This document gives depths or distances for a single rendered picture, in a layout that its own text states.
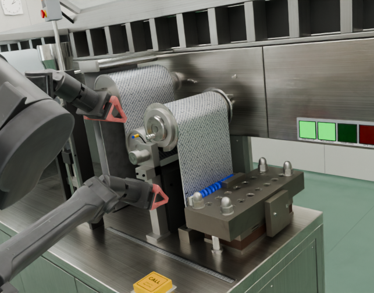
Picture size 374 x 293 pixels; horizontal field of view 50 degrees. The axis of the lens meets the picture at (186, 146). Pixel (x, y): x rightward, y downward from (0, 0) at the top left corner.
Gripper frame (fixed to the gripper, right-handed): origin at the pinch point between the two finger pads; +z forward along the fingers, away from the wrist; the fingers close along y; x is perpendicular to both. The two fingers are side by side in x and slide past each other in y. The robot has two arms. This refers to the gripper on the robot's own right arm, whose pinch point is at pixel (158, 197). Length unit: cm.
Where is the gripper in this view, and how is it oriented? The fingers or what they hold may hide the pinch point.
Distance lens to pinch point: 112.3
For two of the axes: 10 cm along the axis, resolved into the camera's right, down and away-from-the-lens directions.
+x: 2.5, -9.6, 1.0
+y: 7.2, 1.1, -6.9
